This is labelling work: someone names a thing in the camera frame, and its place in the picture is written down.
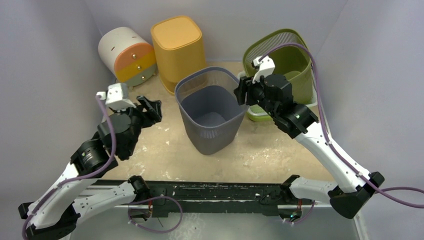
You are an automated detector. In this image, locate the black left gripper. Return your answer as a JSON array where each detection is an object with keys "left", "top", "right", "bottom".
[{"left": 114, "top": 95, "right": 163, "bottom": 156}]

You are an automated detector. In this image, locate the grey mesh basket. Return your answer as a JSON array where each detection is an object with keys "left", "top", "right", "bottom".
[{"left": 174, "top": 66, "right": 248, "bottom": 155}]

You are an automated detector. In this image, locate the olive green mesh basket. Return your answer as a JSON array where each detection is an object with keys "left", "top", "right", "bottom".
[{"left": 242, "top": 28, "right": 313, "bottom": 104}]

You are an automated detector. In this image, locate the orange mesh basket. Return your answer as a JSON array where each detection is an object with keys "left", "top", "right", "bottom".
[{"left": 150, "top": 15, "right": 207, "bottom": 95}]

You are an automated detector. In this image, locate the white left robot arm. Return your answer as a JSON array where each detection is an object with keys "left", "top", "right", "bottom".
[{"left": 18, "top": 95, "right": 163, "bottom": 240}]

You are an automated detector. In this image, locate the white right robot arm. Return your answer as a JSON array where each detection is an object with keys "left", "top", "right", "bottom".
[{"left": 233, "top": 74, "right": 385, "bottom": 219}]

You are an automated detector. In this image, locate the lime green tray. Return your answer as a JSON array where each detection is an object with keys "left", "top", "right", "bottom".
[{"left": 246, "top": 105, "right": 273, "bottom": 122}]

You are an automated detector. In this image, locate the white mesh tray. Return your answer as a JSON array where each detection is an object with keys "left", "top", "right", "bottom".
[{"left": 237, "top": 71, "right": 318, "bottom": 107}]

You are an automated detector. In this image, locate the round pastel drawer cabinet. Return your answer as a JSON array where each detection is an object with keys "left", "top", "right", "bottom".
[{"left": 97, "top": 27, "right": 158, "bottom": 88}]

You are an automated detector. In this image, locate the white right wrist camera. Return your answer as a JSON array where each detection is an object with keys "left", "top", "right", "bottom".
[{"left": 252, "top": 55, "right": 276, "bottom": 84}]

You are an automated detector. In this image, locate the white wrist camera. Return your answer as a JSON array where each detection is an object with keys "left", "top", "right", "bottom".
[
  {"left": 96, "top": 83, "right": 136, "bottom": 112},
  {"left": 252, "top": 55, "right": 276, "bottom": 84}
]

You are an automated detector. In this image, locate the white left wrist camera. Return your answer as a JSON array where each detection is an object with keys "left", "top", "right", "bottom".
[{"left": 96, "top": 83, "right": 136, "bottom": 112}]

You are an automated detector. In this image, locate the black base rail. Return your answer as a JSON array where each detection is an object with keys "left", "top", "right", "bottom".
[{"left": 133, "top": 180, "right": 312, "bottom": 220}]

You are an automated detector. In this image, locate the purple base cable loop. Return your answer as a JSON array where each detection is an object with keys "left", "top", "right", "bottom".
[{"left": 127, "top": 196, "right": 184, "bottom": 235}]

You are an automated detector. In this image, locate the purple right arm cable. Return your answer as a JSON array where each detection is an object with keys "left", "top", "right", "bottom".
[{"left": 258, "top": 42, "right": 424, "bottom": 210}]

